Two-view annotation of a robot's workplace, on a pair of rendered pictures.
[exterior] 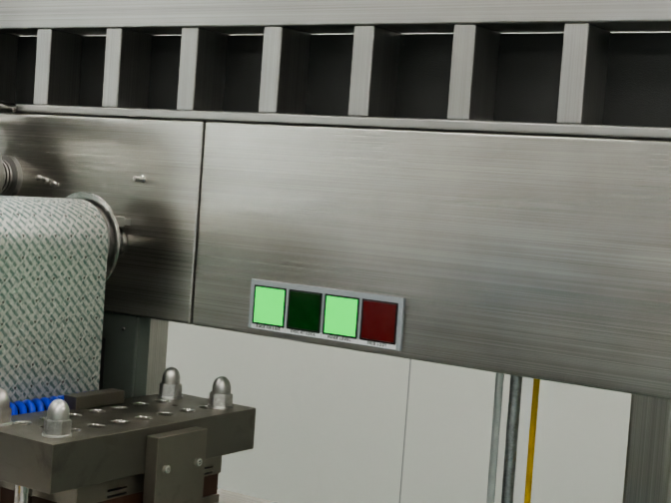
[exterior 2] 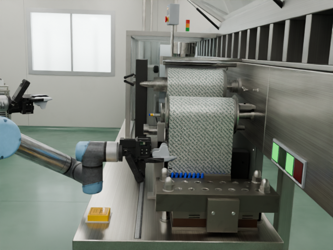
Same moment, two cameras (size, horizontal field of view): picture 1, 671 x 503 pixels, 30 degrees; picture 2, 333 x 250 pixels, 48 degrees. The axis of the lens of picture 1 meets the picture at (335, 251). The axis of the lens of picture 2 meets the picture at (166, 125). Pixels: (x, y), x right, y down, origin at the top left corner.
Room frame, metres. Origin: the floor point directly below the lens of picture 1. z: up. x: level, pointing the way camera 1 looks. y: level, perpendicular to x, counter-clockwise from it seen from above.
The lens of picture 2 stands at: (0.84, -0.61, 1.47)
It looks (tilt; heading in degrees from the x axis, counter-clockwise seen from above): 11 degrees down; 55
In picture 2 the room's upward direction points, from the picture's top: 2 degrees clockwise
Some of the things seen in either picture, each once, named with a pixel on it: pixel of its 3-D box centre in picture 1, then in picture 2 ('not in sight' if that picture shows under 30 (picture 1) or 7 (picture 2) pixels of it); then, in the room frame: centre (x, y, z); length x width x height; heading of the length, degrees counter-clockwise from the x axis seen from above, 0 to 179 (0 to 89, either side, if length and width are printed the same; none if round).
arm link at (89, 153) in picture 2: not in sight; (91, 152); (1.38, 0.61, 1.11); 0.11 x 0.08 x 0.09; 147
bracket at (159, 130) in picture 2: not in sight; (155, 160); (1.63, 0.56, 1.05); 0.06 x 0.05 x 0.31; 147
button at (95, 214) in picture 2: not in sight; (99, 214); (1.36, 0.51, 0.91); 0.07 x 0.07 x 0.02; 57
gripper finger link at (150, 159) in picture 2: not in sight; (151, 158); (1.55, 0.47, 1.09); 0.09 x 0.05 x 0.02; 146
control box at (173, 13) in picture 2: not in sight; (171, 14); (1.96, 0.96, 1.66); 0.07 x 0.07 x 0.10; 67
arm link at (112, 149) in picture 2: not in sight; (113, 151); (1.45, 0.57, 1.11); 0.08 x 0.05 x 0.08; 57
